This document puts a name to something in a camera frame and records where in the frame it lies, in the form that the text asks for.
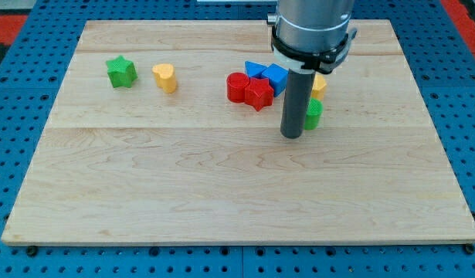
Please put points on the wooden board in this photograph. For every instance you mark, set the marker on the wooden board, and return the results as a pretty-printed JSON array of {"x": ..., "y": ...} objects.
[{"x": 141, "y": 167}]

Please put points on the green cylinder block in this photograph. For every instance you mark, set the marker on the green cylinder block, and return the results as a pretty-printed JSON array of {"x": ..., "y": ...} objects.
[{"x": 313, "y": 115}]

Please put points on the blue cube block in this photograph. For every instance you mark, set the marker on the blue cube block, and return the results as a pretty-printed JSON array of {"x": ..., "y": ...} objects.
[{"x": 277, "y": 77}]

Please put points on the green star block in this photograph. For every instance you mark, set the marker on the green star block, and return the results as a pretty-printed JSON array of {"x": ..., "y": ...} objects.
[{"x": 121, "y": 72}]

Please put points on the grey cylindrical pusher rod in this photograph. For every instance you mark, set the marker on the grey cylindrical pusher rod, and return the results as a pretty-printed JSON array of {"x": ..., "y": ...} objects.
[{"x": 295, "y": 103}]

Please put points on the red cylinder block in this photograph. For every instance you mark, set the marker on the red cylinder block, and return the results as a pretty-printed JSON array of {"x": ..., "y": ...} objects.
[{"x": 236, "y": 83}]

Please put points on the red star block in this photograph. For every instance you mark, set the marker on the red star block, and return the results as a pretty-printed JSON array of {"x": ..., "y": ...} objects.
[{"x": 259, "y": 93}]

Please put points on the yellow heart block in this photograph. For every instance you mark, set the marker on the yellow heart block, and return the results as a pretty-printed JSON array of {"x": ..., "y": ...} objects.
[{"x": 165, "y": 78}]

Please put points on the blue triangle block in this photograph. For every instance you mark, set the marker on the blue triangle block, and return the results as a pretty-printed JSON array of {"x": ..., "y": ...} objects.
[{"x": 254, "y": 70}]

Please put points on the yellow pentagon block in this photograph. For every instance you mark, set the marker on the yellow pentagon block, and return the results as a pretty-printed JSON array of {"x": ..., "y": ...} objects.
[{"x": 319, "y": 87}]

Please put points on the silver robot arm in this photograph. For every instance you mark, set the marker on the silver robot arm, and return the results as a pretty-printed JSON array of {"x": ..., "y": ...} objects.
[{"x": 311, "y": 26}]

